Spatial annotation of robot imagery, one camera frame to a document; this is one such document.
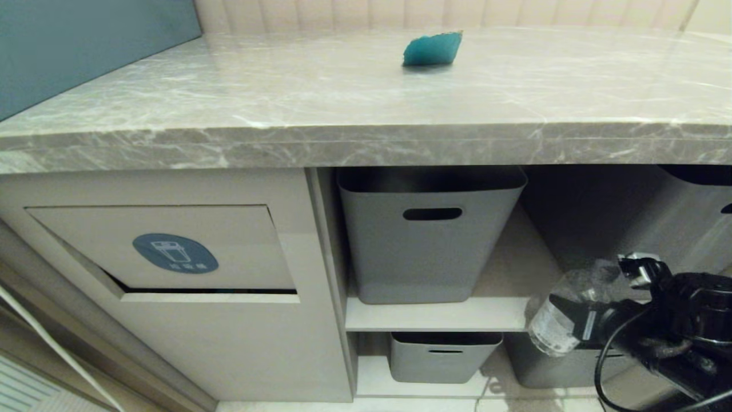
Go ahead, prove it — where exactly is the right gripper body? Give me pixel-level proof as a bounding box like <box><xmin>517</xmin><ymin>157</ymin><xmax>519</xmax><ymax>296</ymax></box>
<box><xmin>574</xmin><ymin>299</ymin><xmax>634</xmax><ymax>350</ymax></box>

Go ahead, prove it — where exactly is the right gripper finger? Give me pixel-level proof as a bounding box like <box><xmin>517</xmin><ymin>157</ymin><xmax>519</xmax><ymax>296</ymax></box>
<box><xmin>548</xmin><ymin>294</ymin><xmax>585</xmax><ymax>321</ymax></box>

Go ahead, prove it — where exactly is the clear plastic bottle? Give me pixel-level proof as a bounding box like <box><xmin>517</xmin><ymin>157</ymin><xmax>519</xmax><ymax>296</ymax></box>
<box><xmin>527</xmin><ymin>259</ymin><xmax>631</xmax><ymax>358</ymax></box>

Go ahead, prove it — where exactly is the small grey storage bin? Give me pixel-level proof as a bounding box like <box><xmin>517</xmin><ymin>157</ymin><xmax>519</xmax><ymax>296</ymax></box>
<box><xmin>389</xmin><ymin>331</ymin><xmax>504</xmax><ymax>385</ymax></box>

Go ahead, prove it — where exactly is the large grey storage bin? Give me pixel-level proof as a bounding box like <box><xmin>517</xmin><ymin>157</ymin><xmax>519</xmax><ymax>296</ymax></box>
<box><xmin>336</xmin><ymin>165</ymin><xmax>528</xmax><ymax>305</ymax></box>

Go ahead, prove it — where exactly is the beige trash bin flap door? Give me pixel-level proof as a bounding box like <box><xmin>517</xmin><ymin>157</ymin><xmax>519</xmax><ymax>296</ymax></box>
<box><xmin>26</xmin><ymin>204</ymin><xmax>299</xmax><ymax>294</ymax></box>

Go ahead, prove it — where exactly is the blue oval trash sticker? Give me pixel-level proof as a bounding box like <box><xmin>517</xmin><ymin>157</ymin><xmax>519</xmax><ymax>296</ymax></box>
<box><xmin>132</xmin><ymin>233</ymin><xmax>220</xmax><ymax>274</ymax></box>

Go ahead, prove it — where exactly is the teal crumpled wrapper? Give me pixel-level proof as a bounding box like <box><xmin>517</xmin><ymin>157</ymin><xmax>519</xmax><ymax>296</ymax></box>
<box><xmin>402</xmin><ymin>31</ymin><xmax>464</xmax><ymax>68</ymax></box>

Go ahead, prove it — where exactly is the beige cabinet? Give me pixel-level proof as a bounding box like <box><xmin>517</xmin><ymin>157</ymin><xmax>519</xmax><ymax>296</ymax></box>
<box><xmin>0</xmin><ymin>167</ymin><xmax>356</xmax><ymax>403</ymax></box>

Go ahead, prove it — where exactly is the black cable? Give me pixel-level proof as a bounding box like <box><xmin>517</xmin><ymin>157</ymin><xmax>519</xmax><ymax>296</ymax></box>
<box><xmin>594</xmin><ymin>308</ymin><xmax>732</xmax><ymax>412</ymax></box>

